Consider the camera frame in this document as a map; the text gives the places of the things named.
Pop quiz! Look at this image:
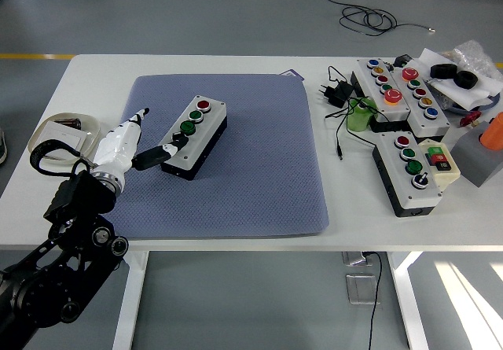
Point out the blue-grey textured mat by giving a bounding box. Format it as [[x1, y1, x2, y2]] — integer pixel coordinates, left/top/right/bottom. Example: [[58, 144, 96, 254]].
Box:
[[102, 73, 330, 241]]

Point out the black adapter cord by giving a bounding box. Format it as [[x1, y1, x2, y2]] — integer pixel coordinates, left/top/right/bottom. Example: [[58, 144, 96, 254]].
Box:
[[324, 65, 390, 160]]

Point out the black hanging power cable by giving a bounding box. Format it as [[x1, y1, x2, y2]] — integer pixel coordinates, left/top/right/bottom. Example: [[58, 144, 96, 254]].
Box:
[[367, 251, 384, 350]]

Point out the clear bubble wrap bag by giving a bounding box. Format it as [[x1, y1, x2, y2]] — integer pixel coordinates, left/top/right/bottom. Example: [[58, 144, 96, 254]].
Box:
[[442, 39, 497, 78]]

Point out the small dark metal part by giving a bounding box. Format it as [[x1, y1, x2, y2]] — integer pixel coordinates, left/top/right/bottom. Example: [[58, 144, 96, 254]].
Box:
[[53, 118, 83, 131]]

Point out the four-button control box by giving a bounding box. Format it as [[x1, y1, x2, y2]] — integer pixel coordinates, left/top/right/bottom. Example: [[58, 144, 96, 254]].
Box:
[[372, 131, 443, 218], [159, 94, 228, 182]]

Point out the coiled black floor cable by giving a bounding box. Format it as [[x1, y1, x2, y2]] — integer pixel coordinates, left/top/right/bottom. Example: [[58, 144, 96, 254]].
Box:
[[320, 0, 436, 37]]

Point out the grey under-table socket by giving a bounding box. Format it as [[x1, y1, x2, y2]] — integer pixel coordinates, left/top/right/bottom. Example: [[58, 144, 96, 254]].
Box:
[[341, 251, 374, 267]]

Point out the black foam ring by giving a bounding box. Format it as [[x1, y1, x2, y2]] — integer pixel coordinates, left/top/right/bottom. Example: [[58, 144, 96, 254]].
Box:
[[453, 70, 479, 90], [429, 63, 459, 80]]

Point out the grey block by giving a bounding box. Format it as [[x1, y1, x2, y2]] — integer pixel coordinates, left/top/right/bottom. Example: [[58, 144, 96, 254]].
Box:
[[450, 118, 503, 188]]

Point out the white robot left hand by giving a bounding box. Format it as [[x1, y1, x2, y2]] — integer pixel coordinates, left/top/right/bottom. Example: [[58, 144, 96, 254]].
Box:
[[92, 107, 190, 178]]

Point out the white foam sheet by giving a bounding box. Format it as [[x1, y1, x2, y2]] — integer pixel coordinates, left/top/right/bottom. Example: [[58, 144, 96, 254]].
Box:
[[416, 47, 503, 111]]

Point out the five-button box, red mushroom button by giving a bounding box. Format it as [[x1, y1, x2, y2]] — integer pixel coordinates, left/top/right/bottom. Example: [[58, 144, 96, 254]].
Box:
[[388, 65, 451, 138]]

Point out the black power adapter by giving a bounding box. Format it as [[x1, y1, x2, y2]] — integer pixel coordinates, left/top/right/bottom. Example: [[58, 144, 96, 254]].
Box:
[[318, 80, 354, 109]]

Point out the five-button box, red-orange mushroom button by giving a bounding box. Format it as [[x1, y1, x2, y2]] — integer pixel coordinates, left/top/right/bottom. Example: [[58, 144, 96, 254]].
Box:
[[351, 57, 412, 133]]

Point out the orange cylinder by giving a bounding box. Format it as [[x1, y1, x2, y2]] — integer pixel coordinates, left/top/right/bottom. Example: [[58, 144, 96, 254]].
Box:
[[479, 112, 503, 151]]

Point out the green plastic cylinder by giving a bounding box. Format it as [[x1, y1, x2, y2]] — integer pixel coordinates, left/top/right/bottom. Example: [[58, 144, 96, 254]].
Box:
[[346, 96, 378, 134]]

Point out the metal floor socket box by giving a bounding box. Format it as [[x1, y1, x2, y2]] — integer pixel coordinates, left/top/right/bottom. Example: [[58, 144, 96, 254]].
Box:
[[345, 273, 380, 306]]

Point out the cream green-red switch box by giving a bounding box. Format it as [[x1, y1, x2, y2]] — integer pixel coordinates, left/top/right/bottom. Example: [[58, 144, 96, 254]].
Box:
[[417, 138, 461, 192]]

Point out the blue plate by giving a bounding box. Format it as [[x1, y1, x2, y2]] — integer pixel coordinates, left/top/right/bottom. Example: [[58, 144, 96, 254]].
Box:
[[443, 92, 501, 114]]

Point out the white table leg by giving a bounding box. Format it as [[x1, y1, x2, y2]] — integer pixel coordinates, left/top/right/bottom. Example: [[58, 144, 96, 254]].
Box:
[[112, 250, 150, 350], [387, 251, 430, 350]]

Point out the white shallow dish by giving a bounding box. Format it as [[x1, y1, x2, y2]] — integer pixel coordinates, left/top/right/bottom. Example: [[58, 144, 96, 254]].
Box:
[[27, 112, 102, 166]]

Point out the white wall switch plate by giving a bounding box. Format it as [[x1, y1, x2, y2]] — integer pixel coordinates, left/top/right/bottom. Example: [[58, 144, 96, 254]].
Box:
[[28, 120, 90, 157]]

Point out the red knob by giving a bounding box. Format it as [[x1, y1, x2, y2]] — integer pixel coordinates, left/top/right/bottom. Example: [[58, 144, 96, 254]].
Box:
[[460, 110, 483, 127]]

